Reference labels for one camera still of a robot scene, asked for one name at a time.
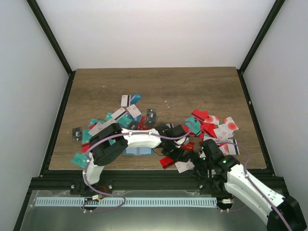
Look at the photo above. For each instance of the white card with black stripe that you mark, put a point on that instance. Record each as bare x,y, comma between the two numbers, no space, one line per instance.
125,100

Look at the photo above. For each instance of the blue leather card holder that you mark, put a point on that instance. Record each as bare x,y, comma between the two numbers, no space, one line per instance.
138,151

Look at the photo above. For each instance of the black vip card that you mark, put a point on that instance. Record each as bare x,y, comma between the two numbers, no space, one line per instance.
151,114
77,134

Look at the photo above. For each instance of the black VIP card upper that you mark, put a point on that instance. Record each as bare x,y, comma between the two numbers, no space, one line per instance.
151,114

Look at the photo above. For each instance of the blue card top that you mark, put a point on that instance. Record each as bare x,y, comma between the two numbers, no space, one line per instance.
135,98

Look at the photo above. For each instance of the white card red circles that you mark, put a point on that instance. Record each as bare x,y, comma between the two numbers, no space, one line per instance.
231,125

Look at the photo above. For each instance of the white floral card front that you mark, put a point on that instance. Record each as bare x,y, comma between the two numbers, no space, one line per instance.
184,166

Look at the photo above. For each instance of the white floral card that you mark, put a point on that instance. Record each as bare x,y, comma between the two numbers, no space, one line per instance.
184,166
133,111

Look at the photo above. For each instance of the teal card front left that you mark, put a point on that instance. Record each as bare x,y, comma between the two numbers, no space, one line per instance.
79,160

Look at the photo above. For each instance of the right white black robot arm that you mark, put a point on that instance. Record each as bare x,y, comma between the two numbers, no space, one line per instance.
227,174

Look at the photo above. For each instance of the red card front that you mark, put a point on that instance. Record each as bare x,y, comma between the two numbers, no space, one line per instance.
166,162

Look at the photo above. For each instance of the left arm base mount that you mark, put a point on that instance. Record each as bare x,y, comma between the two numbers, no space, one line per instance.
79,187

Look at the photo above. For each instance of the red gold VIP card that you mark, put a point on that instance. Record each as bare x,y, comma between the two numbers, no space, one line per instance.
188,147

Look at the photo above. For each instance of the light blue slotted cable duct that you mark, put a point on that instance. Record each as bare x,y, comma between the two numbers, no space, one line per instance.
128,202

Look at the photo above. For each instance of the white striped card right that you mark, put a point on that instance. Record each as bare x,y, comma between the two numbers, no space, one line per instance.
229,147

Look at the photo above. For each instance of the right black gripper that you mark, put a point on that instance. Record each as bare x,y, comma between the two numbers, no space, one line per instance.
194,162

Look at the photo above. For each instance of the black VIP card left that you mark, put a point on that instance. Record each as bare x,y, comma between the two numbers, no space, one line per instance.
77,134

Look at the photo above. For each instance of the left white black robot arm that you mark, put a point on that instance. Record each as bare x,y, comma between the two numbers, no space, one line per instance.
107,145

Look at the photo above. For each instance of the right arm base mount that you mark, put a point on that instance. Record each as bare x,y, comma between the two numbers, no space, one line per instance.
211,187

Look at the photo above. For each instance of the red VIP card centre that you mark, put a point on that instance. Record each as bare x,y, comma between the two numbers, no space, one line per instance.
145,124

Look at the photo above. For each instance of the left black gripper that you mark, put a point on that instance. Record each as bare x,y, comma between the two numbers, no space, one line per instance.
177,156

